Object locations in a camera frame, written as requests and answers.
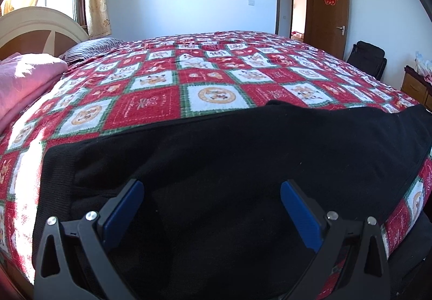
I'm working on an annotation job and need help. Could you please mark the brown wooden door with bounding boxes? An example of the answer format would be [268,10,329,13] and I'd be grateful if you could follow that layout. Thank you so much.
[309,0,350,61]

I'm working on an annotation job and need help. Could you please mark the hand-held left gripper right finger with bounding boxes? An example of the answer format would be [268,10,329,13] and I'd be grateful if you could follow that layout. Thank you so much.
[280,179,392,300]

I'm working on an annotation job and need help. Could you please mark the wooden bedside cabinet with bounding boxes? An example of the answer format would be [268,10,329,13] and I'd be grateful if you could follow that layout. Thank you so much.
[400,65,432,106]

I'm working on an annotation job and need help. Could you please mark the cream and brown headboard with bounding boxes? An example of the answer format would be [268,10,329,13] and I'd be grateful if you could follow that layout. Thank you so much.
[0,7,89,61]

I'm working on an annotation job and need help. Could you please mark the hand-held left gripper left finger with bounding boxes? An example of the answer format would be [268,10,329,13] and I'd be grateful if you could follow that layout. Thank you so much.
[33,179,146,300]

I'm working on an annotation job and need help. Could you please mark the striped pillow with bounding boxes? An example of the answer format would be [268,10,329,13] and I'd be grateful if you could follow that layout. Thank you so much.
[59,37,126,65]

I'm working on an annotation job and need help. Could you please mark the black pants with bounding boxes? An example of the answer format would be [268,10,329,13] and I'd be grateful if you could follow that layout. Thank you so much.
[32,101,432,300]

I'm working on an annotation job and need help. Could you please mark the black folding chair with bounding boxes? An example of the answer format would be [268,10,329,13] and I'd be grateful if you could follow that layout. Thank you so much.
[347,41,387,81]

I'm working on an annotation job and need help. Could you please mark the folded pink quilt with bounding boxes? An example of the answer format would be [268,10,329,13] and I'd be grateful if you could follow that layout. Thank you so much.
[0,53,69,133]

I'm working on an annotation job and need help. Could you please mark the red printed bed blanket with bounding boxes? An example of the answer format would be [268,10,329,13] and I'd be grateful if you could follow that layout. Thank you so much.
[0,30,432,290]

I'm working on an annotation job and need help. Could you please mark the clear plastic bag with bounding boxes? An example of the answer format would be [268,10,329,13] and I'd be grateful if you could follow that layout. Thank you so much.
[413,50,432,76]

